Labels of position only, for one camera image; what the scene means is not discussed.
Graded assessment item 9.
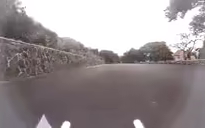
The grey asphalt road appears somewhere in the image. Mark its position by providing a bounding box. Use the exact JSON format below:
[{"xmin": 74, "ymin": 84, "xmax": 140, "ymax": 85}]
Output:
[{"xmin": 0, "ymin": 63, "xmax": 205, "ymax": 128}]

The row of trees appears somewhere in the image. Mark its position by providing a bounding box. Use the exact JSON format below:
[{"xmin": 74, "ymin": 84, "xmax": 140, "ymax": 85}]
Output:
[{"xmin": 0, "ymin": 0, "xmax": 101, "ymax": 56}]

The robot's own part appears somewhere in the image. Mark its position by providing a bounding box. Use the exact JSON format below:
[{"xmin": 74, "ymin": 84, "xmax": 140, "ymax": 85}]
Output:
[
  {"xmin": 133, "ymin": 118, "xmax": 146, "ymax": 128},
  {"xmin": 60, "ymin": 120, "xmax": 72, "ymax": 128}
]

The rough stone wall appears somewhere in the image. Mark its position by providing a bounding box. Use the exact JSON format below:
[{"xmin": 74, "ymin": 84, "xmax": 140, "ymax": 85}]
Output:
[{"xmin": 0, "ymin": 34, "xmax": 106, "ymax": 82}]

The group of dark trees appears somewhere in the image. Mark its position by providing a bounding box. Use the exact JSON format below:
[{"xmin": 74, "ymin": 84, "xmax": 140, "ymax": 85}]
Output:
[{"xmin": 99, "ymin": 41, "xmax": 175, "ymax": 65}]

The pink building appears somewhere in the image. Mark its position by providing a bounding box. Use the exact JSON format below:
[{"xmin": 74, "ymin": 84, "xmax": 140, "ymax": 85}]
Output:
[{"xmin": 172, "ymin": 49, "xmax": 188, "ymax": 62}]

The large overhanging tree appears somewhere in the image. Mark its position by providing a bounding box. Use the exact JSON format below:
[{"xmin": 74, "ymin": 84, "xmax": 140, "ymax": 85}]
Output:
[{"xmin": 163, "ymin": 0, "xmax": 205, "ymax": 60}]

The low stone wall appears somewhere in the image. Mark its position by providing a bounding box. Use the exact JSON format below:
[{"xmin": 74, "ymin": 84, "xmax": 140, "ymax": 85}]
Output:
[{"xmin": 120, "ymin": 58, "xmax": 205, "ymax": 66}]

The bare branched tree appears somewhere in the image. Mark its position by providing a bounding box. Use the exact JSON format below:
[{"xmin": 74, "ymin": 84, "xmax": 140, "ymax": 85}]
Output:
[{"xmin": 172, "ymin": 32, "xmax": 203, "ymax": 61}]

